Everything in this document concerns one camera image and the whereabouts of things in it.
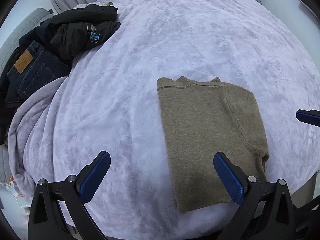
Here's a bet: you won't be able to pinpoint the lavender plush bed blanket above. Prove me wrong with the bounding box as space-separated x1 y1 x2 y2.
8 0 319 239

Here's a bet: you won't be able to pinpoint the dark blue jeans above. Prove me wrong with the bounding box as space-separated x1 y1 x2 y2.
1 40 73 145

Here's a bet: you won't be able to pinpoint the black jacket with label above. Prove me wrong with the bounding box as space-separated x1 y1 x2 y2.
19 4 121 63

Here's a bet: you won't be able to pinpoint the tan knit sweater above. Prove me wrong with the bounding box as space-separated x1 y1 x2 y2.
157 77 269 213

